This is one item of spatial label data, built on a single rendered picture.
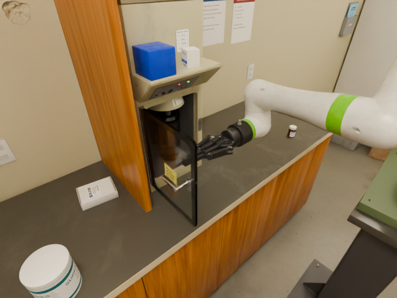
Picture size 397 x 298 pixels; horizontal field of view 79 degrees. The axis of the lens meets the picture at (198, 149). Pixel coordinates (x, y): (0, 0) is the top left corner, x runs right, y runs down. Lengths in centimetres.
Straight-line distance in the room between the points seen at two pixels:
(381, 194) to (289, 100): 64
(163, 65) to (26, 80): 64
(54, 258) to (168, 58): 70
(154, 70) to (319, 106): 50
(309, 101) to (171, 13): 54
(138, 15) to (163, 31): 10
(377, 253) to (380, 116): 84
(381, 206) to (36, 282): 127
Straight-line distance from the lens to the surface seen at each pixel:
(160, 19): 91
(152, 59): 78
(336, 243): 240
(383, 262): 145
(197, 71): 88
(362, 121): 72
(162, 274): 115
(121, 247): 103
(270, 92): 89
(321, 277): 215
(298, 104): 82
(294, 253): 220
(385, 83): 78
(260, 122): 97
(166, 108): 103
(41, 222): 124
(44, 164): 141
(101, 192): 119
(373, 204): 128
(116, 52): 74
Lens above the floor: 178
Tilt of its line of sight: 36 degrees down
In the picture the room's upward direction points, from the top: straight up
